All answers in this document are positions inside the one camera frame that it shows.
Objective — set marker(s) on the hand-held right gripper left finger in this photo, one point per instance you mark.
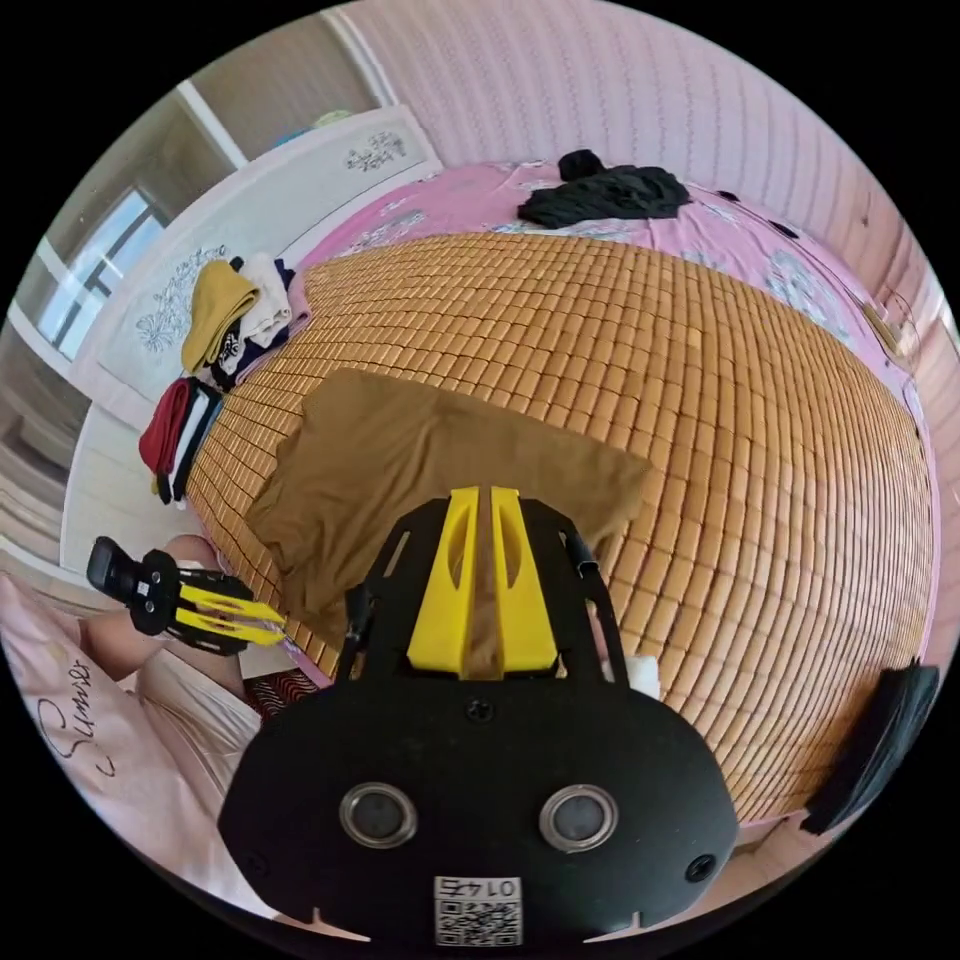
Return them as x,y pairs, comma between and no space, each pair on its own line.
442,600

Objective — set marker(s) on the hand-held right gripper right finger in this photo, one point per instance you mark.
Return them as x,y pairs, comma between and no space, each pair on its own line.
525,615

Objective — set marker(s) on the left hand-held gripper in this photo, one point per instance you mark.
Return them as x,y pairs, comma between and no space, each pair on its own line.
154,592

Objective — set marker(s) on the brown long sleeve shirt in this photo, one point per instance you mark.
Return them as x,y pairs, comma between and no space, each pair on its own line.
420,450

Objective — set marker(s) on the person's left hand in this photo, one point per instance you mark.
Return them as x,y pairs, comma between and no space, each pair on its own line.
124,645

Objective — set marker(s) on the person's body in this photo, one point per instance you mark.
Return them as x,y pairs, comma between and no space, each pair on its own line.
135,765

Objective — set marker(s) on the pile of clothes with red garment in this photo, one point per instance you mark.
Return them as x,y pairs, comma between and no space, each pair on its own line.
172,435

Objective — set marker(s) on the bed with woven mat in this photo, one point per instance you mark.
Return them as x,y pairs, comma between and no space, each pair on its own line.
712,450

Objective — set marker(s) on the pile of clothes with mustard garment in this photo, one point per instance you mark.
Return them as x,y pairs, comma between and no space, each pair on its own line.
225,307

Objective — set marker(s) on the window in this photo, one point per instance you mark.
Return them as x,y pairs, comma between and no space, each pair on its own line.
97,262

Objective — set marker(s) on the black folded cloth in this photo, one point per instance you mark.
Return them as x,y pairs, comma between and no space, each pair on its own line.
877,750

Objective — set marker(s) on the black garment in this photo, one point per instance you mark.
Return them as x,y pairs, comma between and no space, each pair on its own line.
607,196

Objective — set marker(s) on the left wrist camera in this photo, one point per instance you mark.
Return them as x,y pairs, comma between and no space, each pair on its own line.
111,568

